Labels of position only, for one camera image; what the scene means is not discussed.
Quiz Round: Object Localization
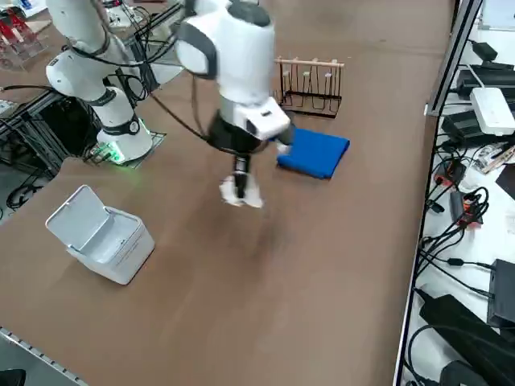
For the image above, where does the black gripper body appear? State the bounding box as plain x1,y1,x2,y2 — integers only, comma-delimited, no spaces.
207,112,270,158

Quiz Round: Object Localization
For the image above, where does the white tissue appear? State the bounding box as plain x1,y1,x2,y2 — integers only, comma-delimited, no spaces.
219,175,265,209

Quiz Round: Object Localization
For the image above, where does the trash bin with open lid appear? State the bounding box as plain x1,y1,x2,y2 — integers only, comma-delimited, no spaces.
44,184,156,286

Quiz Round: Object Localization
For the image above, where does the folded blue cloth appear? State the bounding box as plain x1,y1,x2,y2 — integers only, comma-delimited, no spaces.
276,127,351,181

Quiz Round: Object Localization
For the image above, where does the power adapter with orange plugs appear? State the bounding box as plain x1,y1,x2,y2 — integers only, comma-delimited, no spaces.
436,159,468,188

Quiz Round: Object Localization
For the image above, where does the white flat device box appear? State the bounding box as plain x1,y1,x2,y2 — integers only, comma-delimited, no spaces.
469,87,515,136

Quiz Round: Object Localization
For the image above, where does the black box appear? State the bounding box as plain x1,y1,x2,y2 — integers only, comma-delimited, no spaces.
486,259,515,327

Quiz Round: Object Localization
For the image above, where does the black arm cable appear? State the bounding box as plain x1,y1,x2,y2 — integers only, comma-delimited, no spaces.
0,0,226,154

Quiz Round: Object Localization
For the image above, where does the black wire rack wooden bar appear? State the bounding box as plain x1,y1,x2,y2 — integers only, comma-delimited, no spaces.
275,57,346,121

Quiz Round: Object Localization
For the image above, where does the aluminium table edge rail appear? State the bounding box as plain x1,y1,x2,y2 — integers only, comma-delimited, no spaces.
392,0,484,386

